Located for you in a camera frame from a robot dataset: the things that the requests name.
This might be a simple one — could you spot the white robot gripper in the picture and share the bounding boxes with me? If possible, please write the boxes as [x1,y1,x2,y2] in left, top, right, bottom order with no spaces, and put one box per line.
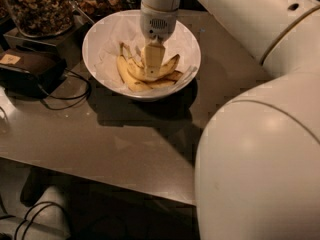
[140,4,177,77]

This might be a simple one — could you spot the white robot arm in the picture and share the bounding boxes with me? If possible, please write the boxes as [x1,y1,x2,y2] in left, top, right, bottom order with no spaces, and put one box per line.
[141,0,320,240]

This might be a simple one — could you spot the bottom right yellow banana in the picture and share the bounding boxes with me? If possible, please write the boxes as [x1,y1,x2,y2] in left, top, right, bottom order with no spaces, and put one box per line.
[147,70,183,89]

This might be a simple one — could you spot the white ceramic bowl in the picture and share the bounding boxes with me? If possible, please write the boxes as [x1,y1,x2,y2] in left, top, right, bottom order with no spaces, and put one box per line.
[81,9,202,103]

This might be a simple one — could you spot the left long yellow banana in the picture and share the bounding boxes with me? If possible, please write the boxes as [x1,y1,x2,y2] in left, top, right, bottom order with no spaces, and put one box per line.
[116,43,150,92]

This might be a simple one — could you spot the dark metal jar stand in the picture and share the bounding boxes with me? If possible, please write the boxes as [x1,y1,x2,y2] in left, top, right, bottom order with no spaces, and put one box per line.
[4,15,91,69]

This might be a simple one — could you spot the large glass jar of nuts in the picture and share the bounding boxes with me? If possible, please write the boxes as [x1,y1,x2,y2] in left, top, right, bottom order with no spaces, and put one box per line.
[4,0,74,38]

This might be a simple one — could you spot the black device with label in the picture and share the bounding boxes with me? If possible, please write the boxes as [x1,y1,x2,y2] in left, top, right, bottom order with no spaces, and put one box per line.
[0,48,67,98]

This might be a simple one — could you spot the black cable on table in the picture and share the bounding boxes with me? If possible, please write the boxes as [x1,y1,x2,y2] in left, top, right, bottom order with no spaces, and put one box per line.
[37,68,93,112]

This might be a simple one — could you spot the black cables on floor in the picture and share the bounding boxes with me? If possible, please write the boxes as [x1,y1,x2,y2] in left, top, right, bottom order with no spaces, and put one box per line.
[0,193,76,240]

